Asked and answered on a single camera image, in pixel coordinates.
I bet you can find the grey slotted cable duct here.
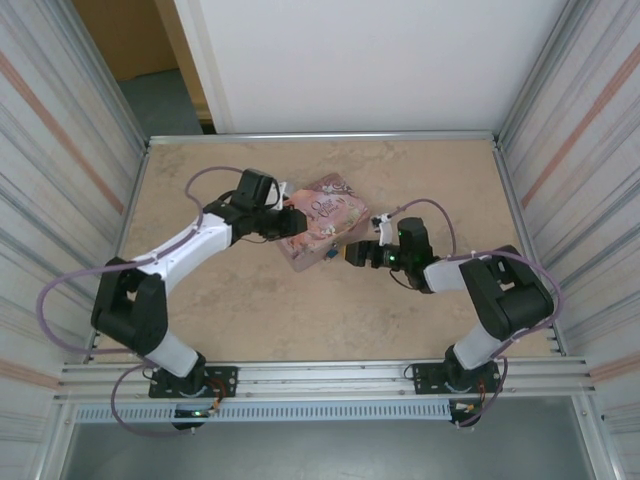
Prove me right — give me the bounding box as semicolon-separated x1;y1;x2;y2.
72;402;454;423

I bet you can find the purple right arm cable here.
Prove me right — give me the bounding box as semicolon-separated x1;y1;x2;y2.
392;198;569;430

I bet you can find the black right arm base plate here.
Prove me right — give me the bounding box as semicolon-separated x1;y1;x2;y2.
409;359;503;397

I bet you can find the aluminium table frame bar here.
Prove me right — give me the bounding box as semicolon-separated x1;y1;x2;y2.
118;139;152;266
147;130;502;148
491;139;567;357

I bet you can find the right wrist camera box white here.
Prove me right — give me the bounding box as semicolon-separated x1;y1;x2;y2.
371;213;397;247

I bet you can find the pink printed tin box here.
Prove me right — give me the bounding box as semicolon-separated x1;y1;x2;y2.
278;171;372;275

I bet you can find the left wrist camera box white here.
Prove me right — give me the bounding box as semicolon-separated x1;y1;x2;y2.
269;178;295;210

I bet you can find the aluminium mounting rail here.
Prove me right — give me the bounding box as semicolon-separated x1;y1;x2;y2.
57;353;599;404

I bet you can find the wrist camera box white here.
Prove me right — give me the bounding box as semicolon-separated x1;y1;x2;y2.
269;178;295;210
371;213;397;247

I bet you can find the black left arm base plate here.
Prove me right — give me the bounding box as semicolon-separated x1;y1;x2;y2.
148;365;239;400

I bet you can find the small black controller board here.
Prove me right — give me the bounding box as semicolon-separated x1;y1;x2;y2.
448;398;481;429
171;407;217;433

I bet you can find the brown cardboard box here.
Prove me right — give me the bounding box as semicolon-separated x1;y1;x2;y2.
72;0;180;82

